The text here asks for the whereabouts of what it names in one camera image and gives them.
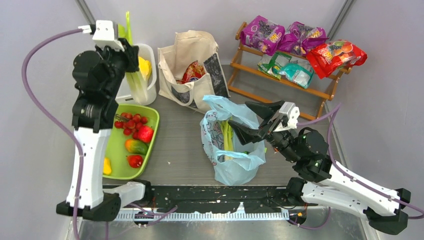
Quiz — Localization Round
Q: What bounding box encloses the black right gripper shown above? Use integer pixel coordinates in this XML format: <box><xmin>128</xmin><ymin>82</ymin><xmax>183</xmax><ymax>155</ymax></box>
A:
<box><xmin>226</xmin><ymin>99</ymin><xmax>300</xmax><ymax>163</ymax></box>

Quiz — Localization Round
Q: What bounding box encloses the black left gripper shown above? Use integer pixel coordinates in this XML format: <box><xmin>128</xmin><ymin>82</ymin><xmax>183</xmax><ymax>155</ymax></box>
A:
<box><xmin>97</xmin><ymin>36</ymin><xmax>141</xmax><ymax>95</ymax></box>

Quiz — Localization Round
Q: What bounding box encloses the yellow napa cabbage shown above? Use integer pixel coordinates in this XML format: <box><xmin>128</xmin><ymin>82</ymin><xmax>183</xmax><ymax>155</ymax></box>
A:
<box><xmin>138</xmin><ymin>56</ymin><xmax>152</xmax><ymax>81</ymax></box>

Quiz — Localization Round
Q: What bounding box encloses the green celery bunch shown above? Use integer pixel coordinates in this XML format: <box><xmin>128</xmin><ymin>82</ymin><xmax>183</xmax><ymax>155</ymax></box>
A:
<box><xmin>119</xmin><ymin>11</ymin><xmax>148</xmax><ymax>104</ymax></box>

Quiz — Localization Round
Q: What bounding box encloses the blue plastic grocery bag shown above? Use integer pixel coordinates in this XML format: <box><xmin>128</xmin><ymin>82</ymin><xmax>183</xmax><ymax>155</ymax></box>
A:
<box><xmin>199</xmin><ymin>95</ymin><xmax>267</xmax><ymax>186</ymax></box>

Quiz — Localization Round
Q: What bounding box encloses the red fruit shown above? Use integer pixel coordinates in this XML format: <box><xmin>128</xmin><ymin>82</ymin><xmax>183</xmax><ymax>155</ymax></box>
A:
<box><xmin>137</xmin><ymin>125</ymin><xmax>154</xmax><ymax>144</ymax></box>

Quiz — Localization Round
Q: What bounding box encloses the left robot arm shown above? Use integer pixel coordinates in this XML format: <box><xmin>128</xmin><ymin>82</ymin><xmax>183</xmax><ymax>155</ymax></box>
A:
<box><xmin>56</xmin><ymin>38</ymin><xmax>139</xmax><ymax>222</ymax></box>

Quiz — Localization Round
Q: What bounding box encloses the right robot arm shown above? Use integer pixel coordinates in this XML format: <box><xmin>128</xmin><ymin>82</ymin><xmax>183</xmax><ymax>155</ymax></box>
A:
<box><xmin>228</xmin><ymin>101</ymin><xmax>411</xmax><ymax>235</ymax></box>

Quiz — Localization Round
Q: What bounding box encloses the white plastic basket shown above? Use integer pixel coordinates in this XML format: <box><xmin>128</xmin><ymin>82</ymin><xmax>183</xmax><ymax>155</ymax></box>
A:
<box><xmin>115</xmin><ymin>43</ymin><xmax>157</xmax><ymax>106</ymax></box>

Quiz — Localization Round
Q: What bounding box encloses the wooden rack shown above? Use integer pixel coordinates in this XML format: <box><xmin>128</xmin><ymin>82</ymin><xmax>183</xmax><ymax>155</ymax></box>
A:
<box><xmin>227</xmin><ymin>22</ymin><xmax>351</xmax><ymax>120</ymax></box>

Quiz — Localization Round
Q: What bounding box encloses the green white snack bag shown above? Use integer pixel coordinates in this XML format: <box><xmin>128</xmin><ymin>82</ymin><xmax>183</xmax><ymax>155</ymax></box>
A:
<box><xmin>257</xmin><ymin>52</ymin><xmax>292</xmax><ymax>80</ymax></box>

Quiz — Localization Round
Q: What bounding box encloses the red lychee bunch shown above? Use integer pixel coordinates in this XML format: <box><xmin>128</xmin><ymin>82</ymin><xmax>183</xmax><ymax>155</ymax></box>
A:
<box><xmin>114</xmin><ymin>112</ymin><xmax>149</xmax><ymax>140</ymax></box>

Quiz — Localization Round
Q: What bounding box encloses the teal snack bag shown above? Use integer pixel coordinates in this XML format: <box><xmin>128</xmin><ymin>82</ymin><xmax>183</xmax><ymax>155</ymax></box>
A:
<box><xmin>278</xmin><ymin>60</ymin><xmax>315</xmax><ymax>89</ymax></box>

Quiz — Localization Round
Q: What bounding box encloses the canvas tote bag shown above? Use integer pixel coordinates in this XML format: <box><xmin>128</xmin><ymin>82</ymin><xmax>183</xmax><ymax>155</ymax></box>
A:
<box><xmin>157</xmin><ymin>30</ymin><xmax>230</xmax><ymax>113</ymax></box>

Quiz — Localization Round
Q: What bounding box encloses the green orange mango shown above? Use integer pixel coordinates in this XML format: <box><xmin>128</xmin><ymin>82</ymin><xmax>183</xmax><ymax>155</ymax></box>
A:
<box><xmin>124</xmin><ymin>139</ymin><xmax>149</xmax><ymax>155</ymax></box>

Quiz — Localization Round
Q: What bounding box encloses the purple snack bag left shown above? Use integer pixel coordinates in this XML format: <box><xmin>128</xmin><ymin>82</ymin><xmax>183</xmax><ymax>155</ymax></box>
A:
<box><xmin>239</xmin><ymin>15</ymin><xmax>286</xmax><ymax>56</ymax></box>

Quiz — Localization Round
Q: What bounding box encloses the purple snack bag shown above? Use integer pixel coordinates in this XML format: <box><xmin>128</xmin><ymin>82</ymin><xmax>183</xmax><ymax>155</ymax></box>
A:
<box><xmin>277</xmin><ymin>21</ymin><xmax>329</xmax><ymax>57</ymax></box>
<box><xmin>239</xmin><ymin>15</ymin><xmax>286</xmax><ymax>56</ymax></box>

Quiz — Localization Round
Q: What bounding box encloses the red fruit candy bag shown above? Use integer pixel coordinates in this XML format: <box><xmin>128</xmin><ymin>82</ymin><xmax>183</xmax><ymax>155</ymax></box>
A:
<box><xmin>305</xmin><ymin>39</ymin><xmax>368</xmax><ymax>79</ymax></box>

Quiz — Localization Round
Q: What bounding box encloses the purple snack bag right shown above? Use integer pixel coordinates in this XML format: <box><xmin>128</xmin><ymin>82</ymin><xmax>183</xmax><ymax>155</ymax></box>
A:
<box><xmin>277</xmin><ymin>21</ymin><xmax>329</xmax><ymax>57</ymax></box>

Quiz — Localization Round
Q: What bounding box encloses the red wax apple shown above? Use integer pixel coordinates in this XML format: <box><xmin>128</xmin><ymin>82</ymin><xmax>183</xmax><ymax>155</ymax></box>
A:
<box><xmin>126</xmin><ymin>154</ymin><xmax>144</xmax><ymax>169</ymax></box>

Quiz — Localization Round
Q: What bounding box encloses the green plastic tray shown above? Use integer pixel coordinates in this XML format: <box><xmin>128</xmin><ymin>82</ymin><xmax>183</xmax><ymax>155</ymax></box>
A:
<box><xmin>103</xmin><ymin>103</ymin><xmax>160</xmax><ymax>180</ymax></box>

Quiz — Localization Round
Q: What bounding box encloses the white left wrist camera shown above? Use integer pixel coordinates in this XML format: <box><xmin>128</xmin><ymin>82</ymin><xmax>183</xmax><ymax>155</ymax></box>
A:
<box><xmin>78</xmin><ymin>20</ymin><xmax>125</xmax><ymax>51</ymax></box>

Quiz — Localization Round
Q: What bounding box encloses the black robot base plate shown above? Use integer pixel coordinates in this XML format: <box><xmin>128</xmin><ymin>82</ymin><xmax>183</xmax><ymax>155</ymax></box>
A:
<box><xmin>134</xmin><ymin>185</ymin><xmax>306</xmax><ymax>214</ymax></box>

